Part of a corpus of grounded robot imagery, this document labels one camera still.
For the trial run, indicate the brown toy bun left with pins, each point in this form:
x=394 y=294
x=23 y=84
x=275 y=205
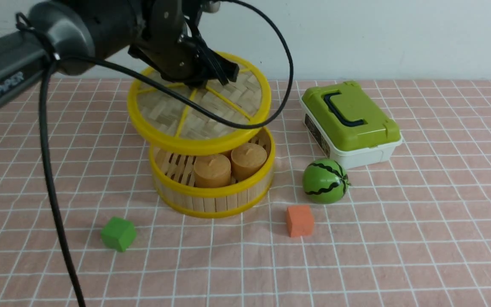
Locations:
x=212 y=171

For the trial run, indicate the bamboo steamer basket yellow rim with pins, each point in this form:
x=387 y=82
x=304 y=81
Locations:
x=174 y=181

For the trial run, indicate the green toy watermelon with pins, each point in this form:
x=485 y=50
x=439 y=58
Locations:
x=325 y=181

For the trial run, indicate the pink checkered tablecloth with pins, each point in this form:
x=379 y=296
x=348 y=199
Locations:
x=412 y=232

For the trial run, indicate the yellow woven steamer lid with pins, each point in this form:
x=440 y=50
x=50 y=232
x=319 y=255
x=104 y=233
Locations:
x=167 y=123

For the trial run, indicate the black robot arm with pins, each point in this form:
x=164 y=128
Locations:
x=95 y=28

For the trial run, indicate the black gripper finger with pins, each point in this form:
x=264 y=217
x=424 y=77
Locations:
x=208 y=67

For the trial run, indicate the green white plastic box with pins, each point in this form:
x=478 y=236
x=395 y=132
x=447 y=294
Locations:
x=348 y=125

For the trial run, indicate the brown toy bun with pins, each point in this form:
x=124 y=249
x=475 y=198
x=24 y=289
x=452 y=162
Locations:
x=247 y=159
x=212 y=171

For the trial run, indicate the orange foam cube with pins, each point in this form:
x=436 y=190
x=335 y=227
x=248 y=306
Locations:
x=299 y=221

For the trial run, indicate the brown toy bun right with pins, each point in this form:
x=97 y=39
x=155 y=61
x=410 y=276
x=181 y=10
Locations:
x=247 y=159

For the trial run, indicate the green foam cube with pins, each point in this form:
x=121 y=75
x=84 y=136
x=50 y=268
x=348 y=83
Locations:
x=118 y=234

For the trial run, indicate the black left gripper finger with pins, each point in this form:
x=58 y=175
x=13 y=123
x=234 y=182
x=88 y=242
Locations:
x=230 y=67

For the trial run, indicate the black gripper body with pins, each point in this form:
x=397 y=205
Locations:
x=164 y=42

